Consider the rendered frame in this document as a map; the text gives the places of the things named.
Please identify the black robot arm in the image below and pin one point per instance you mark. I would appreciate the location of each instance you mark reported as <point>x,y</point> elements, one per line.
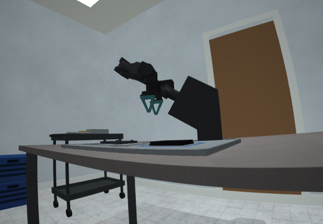
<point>143,72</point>

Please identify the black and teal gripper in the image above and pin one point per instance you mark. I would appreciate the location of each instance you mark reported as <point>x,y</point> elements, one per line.
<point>151,94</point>

